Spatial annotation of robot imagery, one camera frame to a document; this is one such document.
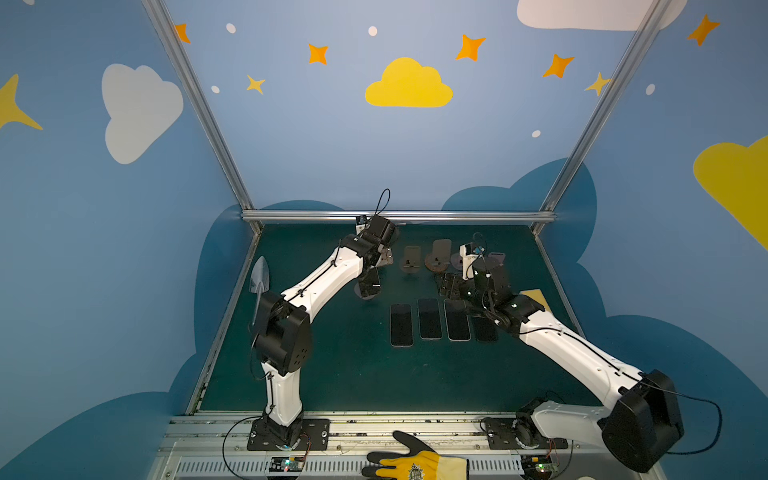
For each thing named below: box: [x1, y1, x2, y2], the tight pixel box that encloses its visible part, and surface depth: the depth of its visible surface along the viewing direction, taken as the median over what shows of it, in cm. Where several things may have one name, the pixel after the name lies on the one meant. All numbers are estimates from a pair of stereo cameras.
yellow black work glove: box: [362, 430, 469, 480], surface depth 70 cm
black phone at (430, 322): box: [418, 298, 442, 340], surface depth 98 cm
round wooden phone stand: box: [424, 239, 452, 272], surface depth 107 cm
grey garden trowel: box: [249, 256, 270, 325], surface depth 106 cm
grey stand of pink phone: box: [402, 246, 421, 274], surface depth 107 cm
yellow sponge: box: [519, 289, 552, 313], surface depth 103 cm
